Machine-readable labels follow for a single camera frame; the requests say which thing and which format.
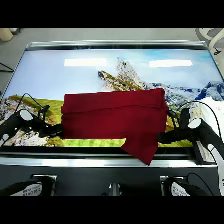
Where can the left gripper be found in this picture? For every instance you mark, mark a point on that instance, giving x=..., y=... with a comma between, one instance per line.
x=55, y=130

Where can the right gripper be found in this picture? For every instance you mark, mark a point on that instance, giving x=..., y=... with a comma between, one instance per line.
x=166, y=136

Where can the red T-shirt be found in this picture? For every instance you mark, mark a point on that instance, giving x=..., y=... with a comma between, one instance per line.
x=113, y=116

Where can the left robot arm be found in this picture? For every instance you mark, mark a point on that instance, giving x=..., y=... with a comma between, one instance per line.
x=15, y=123

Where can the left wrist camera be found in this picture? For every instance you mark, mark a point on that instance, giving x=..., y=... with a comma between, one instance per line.
x=44, y=112

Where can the silver frame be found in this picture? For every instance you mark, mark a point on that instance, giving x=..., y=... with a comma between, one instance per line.
x=83, y=162

